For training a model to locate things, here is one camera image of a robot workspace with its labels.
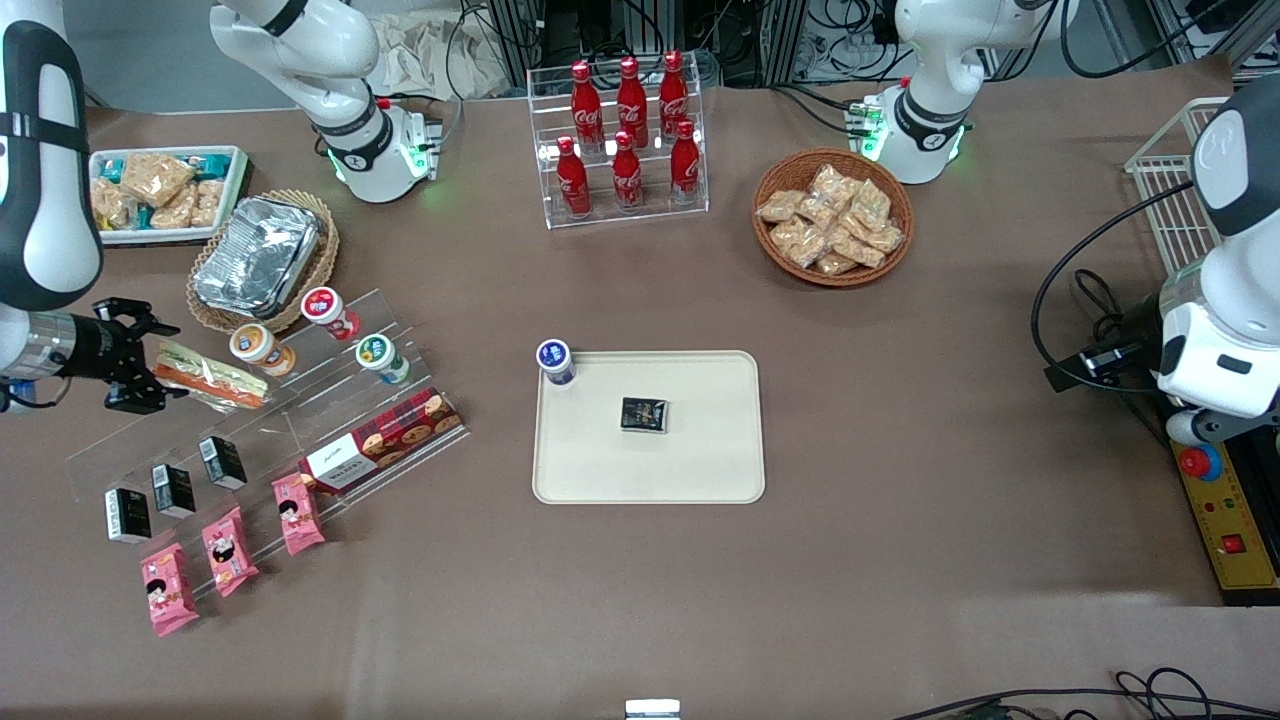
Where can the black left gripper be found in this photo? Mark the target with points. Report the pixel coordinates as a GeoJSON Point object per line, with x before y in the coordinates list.
{"type": "Point", "coordinates": [1138, 327]}

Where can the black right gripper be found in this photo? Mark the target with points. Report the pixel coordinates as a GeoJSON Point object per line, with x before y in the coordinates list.
{"type": "Point", "coordinates": [93, 347]}

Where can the triangle sandwich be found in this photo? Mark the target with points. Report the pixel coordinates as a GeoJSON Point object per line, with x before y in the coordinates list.
{"type": "Point", "coordinates": [210, 375]}

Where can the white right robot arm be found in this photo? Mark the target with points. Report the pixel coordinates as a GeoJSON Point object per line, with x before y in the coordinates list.
{"type": "Point", "coordinates": [50, 200]}

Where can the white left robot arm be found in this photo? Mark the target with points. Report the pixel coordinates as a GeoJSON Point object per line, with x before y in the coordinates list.
{"type": "Point", "coordinates": [1225, 330]}

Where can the beige plastic tray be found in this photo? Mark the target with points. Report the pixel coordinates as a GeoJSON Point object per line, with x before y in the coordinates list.
{"type": "Point", "coordinates": [700, 460]}

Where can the orange lid cup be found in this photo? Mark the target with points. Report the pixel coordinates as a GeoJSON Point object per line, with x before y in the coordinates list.
{"type": "Point", "coordinates": [250, 342]}

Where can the small black drink carton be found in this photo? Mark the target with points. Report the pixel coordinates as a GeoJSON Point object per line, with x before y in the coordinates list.
{"type": "Point", "coordinates": [223, 463]}
{"type": "Point", "coordinates": [128, 515]}
{"type": "Point", "coordinates": [174, 491]}

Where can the clear rice cracker bag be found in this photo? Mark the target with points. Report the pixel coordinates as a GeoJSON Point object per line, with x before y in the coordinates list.
{"type": "Point", "coordinates": [157, 178]}
{"type": "Point", "coordinates": [115, 205]}
{"type": "Point", "coordinates": [175, 212]}
{"type": "Point", "coordinates": [207, 203]}

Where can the aluminium foil container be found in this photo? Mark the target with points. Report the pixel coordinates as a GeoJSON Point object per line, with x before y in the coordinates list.
{"type": "Point", "coordinates": [257, 257]}

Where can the clear acrylic stepped stand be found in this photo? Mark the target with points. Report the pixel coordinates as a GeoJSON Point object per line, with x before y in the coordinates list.
{"type": "Point", "coordinates": [310, 405]}

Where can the white plastic bin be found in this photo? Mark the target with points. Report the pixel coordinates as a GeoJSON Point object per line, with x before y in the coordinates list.
{"type": "Point", "coordinates": [238, 190]}

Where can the red lid cup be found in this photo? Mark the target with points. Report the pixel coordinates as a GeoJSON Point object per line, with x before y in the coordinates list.
{"type": "Point", "coordinates": [323, 304]}

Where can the yellow emergency stop box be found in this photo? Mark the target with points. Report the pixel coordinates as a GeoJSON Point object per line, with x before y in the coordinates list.
{"type": "Point", "coordinates": [1225, 520]}

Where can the teal snack packet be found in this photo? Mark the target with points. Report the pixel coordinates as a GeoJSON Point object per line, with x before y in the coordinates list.
{"type": "Point", "coordinates": [213, 164]}

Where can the pink snack packet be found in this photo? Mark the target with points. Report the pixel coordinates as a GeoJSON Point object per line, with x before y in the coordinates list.
{"type": "Point", "coordinates": [298, 514]}
{"type": "Point", "coordinates": [168, 590]}
{"type": "Point", "coordinates": [229, 552]}

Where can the oval wicker basket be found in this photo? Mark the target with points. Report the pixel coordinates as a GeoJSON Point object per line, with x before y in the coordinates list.
{"type": "Point", "coordinates": [325, 250]}

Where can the green lid cup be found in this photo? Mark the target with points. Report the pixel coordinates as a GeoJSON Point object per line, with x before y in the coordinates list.
{"type": "Point", "coordinates": [374, 351]}

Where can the red plaid cookie box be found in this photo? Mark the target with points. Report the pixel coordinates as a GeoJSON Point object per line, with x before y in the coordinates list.
{"type": "Point", "coordinates": [385, 438]}

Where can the clear cereal snack bag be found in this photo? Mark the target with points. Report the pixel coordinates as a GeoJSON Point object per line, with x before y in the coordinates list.
{"type": "Point", "coordinates": [800, 243]}
{"type": "Point", "coordinates": [858, 247]}
{"type": "Point", "coordinates": [871, 203]}
{"type": "Point", "coordinates": [837, 263]}
{"type": "Point", "coordinates": [780, 206]}
{"type": "Point", "coordinates": [835, 185]}
{"type": "Point", "coordinates": [885, 238]}

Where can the round wicker basket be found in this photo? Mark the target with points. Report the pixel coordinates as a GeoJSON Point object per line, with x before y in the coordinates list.
{"type": "Point", "coordinates": [790, 165]}

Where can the blue lid cup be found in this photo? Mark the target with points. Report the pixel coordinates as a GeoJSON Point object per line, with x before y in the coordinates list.
{"type": "Point", "coordinates": [554, 357]}

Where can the crumpled beige cloth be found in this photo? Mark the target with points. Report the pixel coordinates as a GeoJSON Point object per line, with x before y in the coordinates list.
{"type": "Point", "coordinates": [430, 55]}

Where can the red cola bottle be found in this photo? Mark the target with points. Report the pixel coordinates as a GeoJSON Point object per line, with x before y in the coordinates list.
{"type": "Point", "coordinates": [632, 100]}
{"type": "Point", "coordinates": [685, 170]}
{"type": "Point", "coordinates": [627, 178]}
{"type": "Point", "coordinates": [586, 105]}
{"type": "Point", "coordinates": [673, 95]}
{"type": "Point", "coordinates": [573, 185]}

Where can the small black snack box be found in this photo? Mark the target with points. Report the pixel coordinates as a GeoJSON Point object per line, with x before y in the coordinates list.
{"type": "Point", "coordinates": [644, 415]}

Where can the clear acrylic bottle rack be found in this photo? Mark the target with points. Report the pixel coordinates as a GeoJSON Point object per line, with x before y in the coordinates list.
{"type": "Point", "coordinates": [625, 218]}

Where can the small silver device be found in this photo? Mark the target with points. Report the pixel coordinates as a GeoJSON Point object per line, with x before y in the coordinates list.
{"type": "Point", "coordinates": [652, 710]}

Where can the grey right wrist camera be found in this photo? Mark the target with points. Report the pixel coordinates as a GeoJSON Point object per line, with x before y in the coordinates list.
{"type": "Point", "coordinates": [18, 395]}

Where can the aluminium frame rack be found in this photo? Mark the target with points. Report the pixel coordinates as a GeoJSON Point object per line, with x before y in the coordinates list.
{"type": "Point", "coordinates": [760, 40]}

